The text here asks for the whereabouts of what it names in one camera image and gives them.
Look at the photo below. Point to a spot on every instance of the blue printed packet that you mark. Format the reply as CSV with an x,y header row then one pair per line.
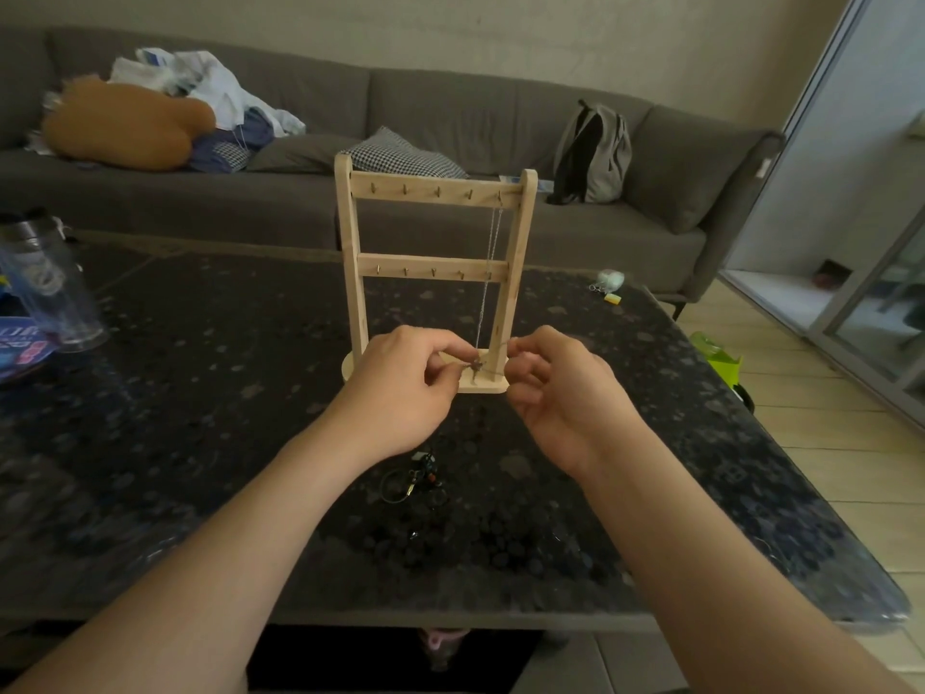
x,y
22,350

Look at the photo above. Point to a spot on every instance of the small black object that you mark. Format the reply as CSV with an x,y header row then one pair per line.
x,y
744,397

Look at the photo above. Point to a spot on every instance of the sliding glass door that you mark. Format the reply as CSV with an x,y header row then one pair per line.
x,y
845,158

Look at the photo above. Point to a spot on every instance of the grey fabric sofa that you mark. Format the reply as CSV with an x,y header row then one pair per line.
x,y
462,101

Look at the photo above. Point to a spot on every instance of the wooden jewelry stand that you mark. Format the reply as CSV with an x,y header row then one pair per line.
x,y
426,187

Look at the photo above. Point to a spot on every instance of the person's left hand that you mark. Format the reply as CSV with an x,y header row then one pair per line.
x,y
390,397

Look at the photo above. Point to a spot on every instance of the brown plush toy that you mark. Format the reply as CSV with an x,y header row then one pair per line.
x,y
126,124

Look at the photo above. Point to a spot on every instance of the clear plastic tumbler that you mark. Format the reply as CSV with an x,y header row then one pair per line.
x,y
50,296

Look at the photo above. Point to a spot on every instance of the grey backpack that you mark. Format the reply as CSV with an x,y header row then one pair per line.
x,y
610,160

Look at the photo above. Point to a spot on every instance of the pink item under table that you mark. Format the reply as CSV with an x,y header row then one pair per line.
x,y
437,639

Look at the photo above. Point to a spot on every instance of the dark shoe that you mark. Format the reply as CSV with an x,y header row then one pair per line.
x,y
832,274

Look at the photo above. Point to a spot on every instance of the white crumpled garment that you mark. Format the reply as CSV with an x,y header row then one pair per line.
x,y
220,90

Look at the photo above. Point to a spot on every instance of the checkered pillow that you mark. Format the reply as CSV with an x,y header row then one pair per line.
x,y
401,157

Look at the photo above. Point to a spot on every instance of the green bag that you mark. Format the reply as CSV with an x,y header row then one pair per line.
x,y
719,361

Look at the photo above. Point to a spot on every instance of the person's right forearm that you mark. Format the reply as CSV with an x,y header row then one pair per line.
x,y
723,578

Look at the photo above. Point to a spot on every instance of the person's left forearm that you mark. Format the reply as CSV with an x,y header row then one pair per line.
x,y
202,571

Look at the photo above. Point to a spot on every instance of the blue crumpled garment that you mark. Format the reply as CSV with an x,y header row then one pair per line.
x,y
256,130

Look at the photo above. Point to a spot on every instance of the person's right hand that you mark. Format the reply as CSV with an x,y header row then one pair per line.
x,y
578,404

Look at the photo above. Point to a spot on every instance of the grey flat cushion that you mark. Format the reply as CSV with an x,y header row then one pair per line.
x,y
300,153

